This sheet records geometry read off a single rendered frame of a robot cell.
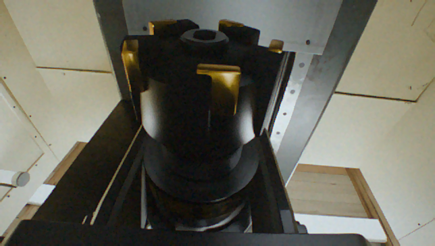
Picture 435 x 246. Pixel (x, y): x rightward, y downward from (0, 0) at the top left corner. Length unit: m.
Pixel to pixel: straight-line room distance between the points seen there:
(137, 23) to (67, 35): 0.69
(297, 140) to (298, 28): 0.42
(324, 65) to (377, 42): 0.51
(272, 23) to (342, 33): 0.19
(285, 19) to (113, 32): 0.44
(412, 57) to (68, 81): 1.71
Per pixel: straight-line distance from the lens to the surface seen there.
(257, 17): 0.50
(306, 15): 0.52
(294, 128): 0.74
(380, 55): 1.15
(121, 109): 0.66
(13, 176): 1.09
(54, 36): 1.25
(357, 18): 0.61
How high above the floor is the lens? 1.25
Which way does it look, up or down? 41 degrees up
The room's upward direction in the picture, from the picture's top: 175 degrees counter-clockwise
